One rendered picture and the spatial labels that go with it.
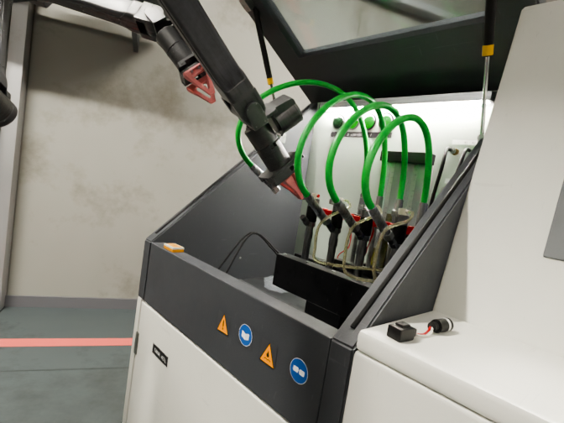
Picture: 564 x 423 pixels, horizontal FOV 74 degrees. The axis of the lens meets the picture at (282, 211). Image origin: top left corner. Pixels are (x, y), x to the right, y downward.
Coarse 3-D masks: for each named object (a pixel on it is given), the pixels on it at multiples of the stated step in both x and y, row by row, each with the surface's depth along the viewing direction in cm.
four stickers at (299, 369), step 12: (228, 324) 71; (240, 324) 69; (240, 336) 68; (252, 336) 66; (264, 348) 63; (276, 348) 61; (264, 360) 63; (300, 360) 57; (300, 372) 57; (300, 384) 57
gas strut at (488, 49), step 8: (488, 0) 67; (496, 0) 67; (488, 8) 68; (488, 16) 68; (488, 24) 68; (488, 32) 69; (488, 40) 69; (488, 48) 70; (488, 56) 71; (488, 64) 71; (480, 128) 77; (480, 136) 77
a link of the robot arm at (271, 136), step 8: (272, 120) 81; (248, 128) 80; (264, 128) 80; (272, 128) 82; (248, 136) 81; (256, 136) 80; (264, 136) 80; (272, 136) 81; (256, 144) 81; (264, 144) 81; (272, 144) 82
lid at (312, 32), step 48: (240, 0) 107; (288, 0) 103; (336, 0) 95; (384, 0) 88; (432, 0) 82; (480, 0) 77; (528, 0) 71; (288, 48) 118; (336, 48) 109; (384, 48) 98; (432, 48) 91; (480, 48) 84; (336, 96) 126; (384, 96) 114
